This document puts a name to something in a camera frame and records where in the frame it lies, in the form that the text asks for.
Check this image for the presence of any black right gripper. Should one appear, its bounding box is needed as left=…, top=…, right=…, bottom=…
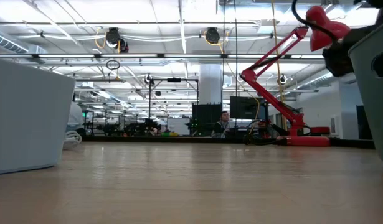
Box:
left=321, top=42, right=356, bottom=78

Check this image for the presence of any light grey plastic bin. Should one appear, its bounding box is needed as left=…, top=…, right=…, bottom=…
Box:
left=0, top=57, right=77, bottom=175

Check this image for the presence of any teal plastic bin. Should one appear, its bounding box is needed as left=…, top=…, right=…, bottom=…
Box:
left=348, top=18, right=383, bottom=166

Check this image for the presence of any red desk lamp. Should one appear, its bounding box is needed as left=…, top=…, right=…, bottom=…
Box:
left=240, top=5, right=351, bottom=147

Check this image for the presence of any black background monitor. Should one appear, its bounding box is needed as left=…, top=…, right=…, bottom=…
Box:
left=230, top=95, right=268, bottom=119

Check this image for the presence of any person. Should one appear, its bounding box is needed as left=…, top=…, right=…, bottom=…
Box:
left=211, top=111, right=232, bottom=139
left=67, top=101, right=85, bottom=133

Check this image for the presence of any black cabinet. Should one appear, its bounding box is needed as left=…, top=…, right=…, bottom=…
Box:
left=192, top=103, right=223, bottom=137

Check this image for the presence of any black ceiling cable reel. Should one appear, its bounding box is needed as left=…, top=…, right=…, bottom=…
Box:
left=105, top=27, right=130, bottom=54
left=205, top=27, right=222, bottom=44

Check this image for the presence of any black background rig frame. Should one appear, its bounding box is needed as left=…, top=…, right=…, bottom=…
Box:
left=148, top=77, right=200, bottom=134

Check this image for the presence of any black aluminium table frame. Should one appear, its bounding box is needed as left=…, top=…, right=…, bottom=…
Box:
left=82, top=136, right=376, bottom=150

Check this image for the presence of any white coiled cable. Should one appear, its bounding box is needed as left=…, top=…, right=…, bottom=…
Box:
left=62, top=129, right=83, bottom=151

